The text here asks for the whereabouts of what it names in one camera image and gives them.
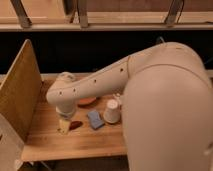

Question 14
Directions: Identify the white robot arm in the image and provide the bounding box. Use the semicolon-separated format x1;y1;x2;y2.
46;42;213;171

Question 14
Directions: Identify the orange ceramic bowl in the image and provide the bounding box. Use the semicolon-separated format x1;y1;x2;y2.
77;97;96;106

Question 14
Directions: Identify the blue sponge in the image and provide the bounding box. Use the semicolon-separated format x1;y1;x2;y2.
87;110;105;130

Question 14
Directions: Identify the white paper cup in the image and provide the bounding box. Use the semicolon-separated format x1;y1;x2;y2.
103;99;121;124

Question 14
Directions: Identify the wooden side board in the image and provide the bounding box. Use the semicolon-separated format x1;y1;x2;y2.
0;39;42;142

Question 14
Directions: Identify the wooden shelf frame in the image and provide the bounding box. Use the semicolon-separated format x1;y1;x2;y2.
0;0;213;32

